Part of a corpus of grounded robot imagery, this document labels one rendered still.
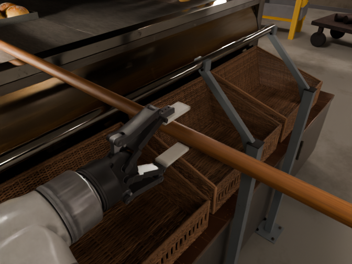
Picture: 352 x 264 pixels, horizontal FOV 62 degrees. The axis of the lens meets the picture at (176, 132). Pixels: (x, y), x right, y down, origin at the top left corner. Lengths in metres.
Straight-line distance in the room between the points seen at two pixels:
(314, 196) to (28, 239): 0.37
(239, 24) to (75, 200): 1.62
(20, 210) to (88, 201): 0.08
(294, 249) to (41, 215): 1.66
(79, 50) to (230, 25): 1.00
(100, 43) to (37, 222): 0.81
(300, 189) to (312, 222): 1.62
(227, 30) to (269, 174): 1.37
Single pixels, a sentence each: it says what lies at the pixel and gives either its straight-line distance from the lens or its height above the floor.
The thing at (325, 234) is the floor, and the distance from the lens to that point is 2.05.
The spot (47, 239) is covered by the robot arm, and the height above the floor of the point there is 1.22.
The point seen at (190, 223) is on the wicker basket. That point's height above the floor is 0.70.
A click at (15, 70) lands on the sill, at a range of 0.97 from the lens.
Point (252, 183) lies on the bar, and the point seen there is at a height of 0.79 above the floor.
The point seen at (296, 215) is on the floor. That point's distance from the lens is 2.08.
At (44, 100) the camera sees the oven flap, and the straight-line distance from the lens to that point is 1.05.
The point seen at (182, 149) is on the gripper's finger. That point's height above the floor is 1.14.
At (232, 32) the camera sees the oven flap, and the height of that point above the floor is 1.00.
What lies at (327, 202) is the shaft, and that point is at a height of 1.20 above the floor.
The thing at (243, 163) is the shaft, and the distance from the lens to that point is 0.48.
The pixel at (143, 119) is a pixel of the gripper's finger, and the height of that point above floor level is 1.26.
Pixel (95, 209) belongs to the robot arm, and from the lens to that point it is 0.42.
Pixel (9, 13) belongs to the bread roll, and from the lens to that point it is 1.44.
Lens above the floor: 1.51
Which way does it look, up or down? 36 degrees down
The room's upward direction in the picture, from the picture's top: straight up
